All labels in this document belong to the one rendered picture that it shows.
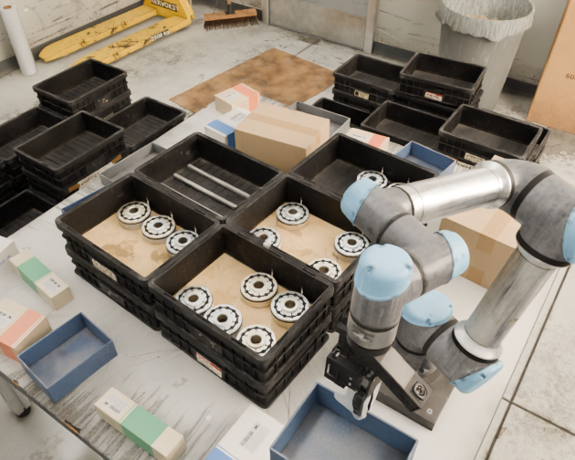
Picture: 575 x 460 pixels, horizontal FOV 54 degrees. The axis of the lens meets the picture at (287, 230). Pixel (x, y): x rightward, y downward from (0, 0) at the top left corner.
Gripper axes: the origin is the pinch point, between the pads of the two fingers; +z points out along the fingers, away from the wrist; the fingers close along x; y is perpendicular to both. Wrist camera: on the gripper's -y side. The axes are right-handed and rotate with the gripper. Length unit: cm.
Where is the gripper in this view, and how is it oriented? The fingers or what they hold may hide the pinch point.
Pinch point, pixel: (364, 414)
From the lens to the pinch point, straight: 103.6
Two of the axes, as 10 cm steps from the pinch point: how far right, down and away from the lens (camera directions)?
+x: -5.8, 4.9, -6.5
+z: -0.5, 7.8, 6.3
